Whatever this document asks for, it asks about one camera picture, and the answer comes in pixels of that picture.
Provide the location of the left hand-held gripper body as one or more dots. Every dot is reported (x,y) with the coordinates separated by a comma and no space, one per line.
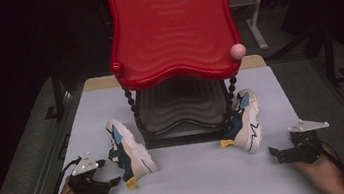
(85,184)

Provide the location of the white and navy sneaker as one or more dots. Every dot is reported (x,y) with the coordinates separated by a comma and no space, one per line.
(133,152)
(247,124)

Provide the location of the red and black shoe rack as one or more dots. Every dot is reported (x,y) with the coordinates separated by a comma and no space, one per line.
(172,36)

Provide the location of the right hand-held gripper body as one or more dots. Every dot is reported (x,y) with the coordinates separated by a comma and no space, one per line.
(304,150)

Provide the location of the white table with metal legs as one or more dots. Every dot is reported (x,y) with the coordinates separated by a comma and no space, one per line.
(256,8)

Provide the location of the person's right hand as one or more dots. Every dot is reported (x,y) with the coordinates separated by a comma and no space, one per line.
(320,166)

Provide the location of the black metal stand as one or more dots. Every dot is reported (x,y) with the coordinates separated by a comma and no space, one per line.
(331,62)
(58,98)

